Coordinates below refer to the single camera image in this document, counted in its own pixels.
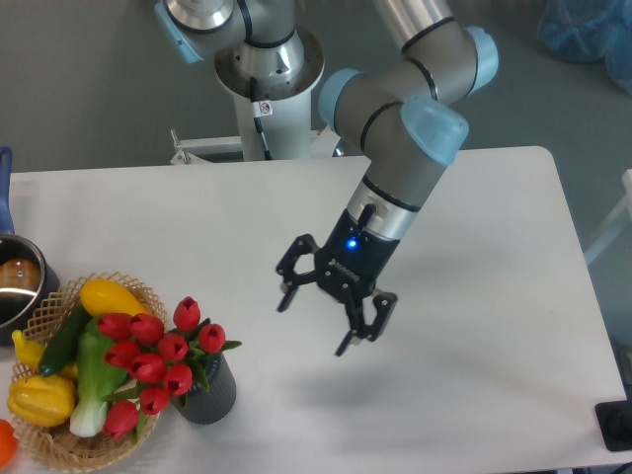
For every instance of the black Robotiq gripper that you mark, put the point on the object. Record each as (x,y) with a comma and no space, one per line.
(347,267)

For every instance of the red tulip bouquet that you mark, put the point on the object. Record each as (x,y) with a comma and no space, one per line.
(161,363)

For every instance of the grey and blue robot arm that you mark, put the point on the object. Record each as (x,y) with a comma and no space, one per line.
(401,120)

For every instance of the dark grey ribbed vase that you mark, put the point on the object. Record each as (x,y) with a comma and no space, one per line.
(205,407)

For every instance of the yellow squash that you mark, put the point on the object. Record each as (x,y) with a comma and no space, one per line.
(102,296)

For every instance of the green bok choy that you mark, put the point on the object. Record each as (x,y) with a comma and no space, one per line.
(97,380)

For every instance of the dark green cucumber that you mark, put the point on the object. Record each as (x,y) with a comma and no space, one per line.
(63,346)

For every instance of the black device at table edge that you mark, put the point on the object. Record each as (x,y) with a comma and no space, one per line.
(614,420)

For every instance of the small yellow gourd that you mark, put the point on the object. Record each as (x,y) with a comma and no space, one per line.
(29,350)

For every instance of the yellow bell pepper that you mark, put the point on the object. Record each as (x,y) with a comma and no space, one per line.
(42,401)

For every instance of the woven wicker basket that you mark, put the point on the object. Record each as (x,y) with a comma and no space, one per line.
(57,448)

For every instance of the blue plastic bag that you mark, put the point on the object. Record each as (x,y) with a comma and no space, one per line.
(589,32)

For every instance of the orange fruit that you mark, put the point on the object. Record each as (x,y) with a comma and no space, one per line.
(8,442)

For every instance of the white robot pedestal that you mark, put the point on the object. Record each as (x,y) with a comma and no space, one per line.
(271,90)

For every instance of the white frame at right edge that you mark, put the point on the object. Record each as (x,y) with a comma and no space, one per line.
(615,222)

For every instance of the dark pot with blue handle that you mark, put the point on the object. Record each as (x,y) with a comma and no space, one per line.
(26,276)

